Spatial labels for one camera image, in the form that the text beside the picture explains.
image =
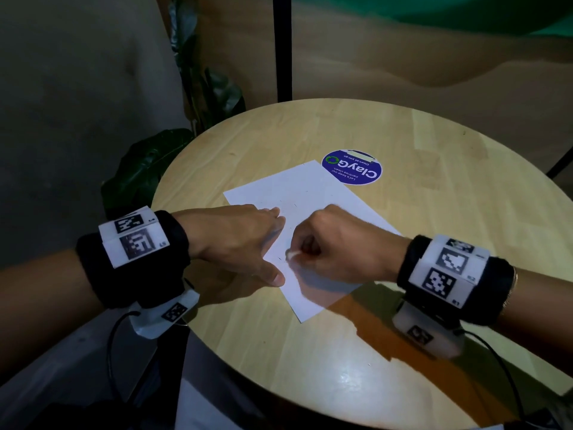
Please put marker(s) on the person's left hand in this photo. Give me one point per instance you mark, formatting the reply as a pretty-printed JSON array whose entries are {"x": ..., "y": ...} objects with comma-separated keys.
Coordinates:
[{"x": 228, "y": 237}]

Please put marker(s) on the person's right hand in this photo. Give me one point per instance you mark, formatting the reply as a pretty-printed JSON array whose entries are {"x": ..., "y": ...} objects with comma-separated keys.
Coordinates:
[{"x": 353, "y": 250}]

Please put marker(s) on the white eraser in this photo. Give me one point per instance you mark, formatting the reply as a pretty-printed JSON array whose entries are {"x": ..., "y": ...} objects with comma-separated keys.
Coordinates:
[{"x": 291, "y": 254}]

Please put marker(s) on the white paper sheet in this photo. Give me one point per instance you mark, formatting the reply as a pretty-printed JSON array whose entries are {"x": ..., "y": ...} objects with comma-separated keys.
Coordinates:
[{"x": 304, "y": 188}]

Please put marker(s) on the person's left forearm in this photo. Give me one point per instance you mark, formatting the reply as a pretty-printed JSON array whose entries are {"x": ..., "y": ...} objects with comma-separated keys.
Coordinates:
[{"x": 45, "y": 309}]

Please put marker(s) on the person's right forearm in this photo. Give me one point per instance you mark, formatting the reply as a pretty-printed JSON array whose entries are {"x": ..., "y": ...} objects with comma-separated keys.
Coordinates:
[{"x": 541, "y": 309}]

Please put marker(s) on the round wooden table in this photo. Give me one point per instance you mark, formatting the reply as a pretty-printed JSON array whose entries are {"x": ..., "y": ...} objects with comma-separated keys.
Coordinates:
[{"x": 447, "y": 197}]

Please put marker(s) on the round blue sticker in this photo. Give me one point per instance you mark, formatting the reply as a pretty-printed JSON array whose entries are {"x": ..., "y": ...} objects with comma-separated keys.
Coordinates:
[{"x": 351, "y": 168}]

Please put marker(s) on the black left wristband with markers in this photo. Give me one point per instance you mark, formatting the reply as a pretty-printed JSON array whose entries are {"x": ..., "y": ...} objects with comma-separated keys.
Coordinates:
[{"x": 134, "y": 282}]

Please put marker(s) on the black wristband with markers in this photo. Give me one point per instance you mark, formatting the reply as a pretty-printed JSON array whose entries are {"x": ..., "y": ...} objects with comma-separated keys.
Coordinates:
[
  {"x": 488, "y": 300},
  {"x": 134, "y": 282}
]

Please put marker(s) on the dark green leafy plant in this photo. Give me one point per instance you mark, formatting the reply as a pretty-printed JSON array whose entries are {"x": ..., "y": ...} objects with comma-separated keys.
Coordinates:
[{"x": 143, "y": 170}]

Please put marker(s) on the black right wristband with markers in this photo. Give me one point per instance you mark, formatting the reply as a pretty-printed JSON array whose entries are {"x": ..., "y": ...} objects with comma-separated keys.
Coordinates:
[{"x": 488, "y": 300}]

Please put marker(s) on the wooden panel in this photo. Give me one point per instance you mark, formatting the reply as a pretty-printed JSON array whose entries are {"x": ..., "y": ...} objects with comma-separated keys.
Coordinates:
[{"x": 403, "y": 62}]

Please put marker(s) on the black vertical pole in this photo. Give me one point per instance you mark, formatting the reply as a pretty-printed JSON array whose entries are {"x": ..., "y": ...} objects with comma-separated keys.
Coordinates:
[{"x": 283, "y": 49}]

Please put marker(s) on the black slanted metal bar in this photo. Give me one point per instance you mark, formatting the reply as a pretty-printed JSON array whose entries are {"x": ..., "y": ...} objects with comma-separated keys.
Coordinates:
[{"x": 559, "y": 163}]

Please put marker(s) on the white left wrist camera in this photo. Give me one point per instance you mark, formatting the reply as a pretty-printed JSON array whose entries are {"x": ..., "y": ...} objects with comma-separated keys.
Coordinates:
[{"x": 152, "y": 324}]

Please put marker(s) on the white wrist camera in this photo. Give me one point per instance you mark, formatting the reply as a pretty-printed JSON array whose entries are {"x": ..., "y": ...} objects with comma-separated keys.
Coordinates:
[
  {"x": 447, "y": 344},
  {"x": 152, "y": 324}
]

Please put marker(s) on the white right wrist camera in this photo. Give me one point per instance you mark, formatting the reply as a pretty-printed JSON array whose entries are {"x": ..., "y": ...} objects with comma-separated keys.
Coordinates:
[{"x": 447, "y": 344}]

